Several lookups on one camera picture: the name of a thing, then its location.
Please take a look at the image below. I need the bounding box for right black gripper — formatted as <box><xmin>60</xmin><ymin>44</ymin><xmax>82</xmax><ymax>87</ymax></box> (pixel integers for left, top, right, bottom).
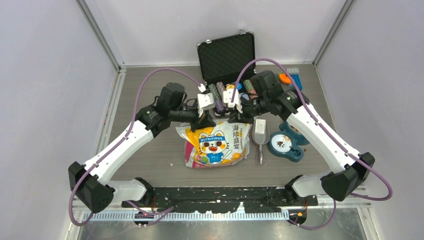
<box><xmin>229</xmin><ymin>93</ymin><xmax>270</xmax><ymax>124</ymax></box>

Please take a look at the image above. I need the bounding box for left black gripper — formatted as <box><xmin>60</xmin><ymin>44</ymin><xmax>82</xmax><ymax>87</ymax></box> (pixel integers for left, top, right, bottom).
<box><xmin>168</xmin><ymin>104</ymin><xmax>216</xmax><ymax>132</ymax></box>

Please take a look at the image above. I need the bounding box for pet food bag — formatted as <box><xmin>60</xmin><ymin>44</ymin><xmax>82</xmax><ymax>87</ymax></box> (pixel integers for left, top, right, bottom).
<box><xmin>175</xmin><ymin>120</ymin><xmax>252</xmax><ymax>169</ymax></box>

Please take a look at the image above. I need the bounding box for metal food scoop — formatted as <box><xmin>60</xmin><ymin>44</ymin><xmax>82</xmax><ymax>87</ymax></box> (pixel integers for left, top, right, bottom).
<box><xmin>252</xmin><ymin>118</ymin><xmax>270</xmax><ymax>165</ymax></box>

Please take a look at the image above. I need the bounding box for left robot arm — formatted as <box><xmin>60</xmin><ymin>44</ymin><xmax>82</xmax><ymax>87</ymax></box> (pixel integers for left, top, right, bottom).
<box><xmin>68</xmin><ymin>82</ymin><xmax>215</xmax><ymax>214</ymax></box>

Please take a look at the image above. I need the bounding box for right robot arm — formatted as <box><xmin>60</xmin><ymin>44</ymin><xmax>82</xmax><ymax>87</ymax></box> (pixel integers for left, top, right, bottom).
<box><xmin>235</xmin><ymin>70</ymin><xmax>375</xmax><ymax>205</ymax></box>

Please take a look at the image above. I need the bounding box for teal double pet bowl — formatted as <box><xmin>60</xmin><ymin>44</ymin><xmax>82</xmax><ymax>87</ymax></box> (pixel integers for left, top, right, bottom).
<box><xmin>267</xmin><ymin>121</ymin><xmax>310</xmax><ymax>163</ymax></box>

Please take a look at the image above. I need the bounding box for yellow dealer button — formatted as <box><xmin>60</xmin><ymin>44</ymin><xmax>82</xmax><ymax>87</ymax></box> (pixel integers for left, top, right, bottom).
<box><xmin>225</xmin><ymin>84</ymin><xmax>235</xmax><ymax>90</ymax></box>

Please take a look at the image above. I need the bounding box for black poker chip case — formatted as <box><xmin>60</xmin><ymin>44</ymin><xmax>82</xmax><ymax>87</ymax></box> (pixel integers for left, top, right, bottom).
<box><xmin>196</xmin><ymin>31</ymin><xmax>256</xmax><ymax>117</ymax></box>

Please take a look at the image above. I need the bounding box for toy brick assembly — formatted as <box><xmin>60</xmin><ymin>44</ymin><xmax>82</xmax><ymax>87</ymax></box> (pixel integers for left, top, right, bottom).
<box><xmin>278</xmin><ymin>67</ymin><xmax>303</xmax><ymax>91</ymax></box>

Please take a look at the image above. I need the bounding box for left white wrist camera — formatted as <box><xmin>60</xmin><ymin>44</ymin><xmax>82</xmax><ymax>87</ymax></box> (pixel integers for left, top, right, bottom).
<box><xmin>197</xmin><ymin>83</ymin><xmax>216</xmax><ymax>117</ymax></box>

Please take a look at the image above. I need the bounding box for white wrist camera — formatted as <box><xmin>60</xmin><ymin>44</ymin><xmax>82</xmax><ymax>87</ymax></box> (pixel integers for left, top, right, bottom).
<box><xmin>222</xmin><ymin>88</ymin><xmax>243</xmax><ymax>113</ymax></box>
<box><xmin>197</xmin><ymin>83</ymin><xmax>216</xmax><ymax>117</ymax></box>

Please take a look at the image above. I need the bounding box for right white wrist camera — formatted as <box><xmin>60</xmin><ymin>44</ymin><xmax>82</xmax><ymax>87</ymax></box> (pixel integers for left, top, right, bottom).
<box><xmin>222</xmin><ymin>88</ymin><xmax>243</xmax><ymax>113</ymax></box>

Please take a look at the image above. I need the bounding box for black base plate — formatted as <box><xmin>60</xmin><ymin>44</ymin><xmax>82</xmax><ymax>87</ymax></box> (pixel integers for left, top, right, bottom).
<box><xmin>133</xmin><ymin>186</ymin><xmax>318</xmax><ymax>214</ymax></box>

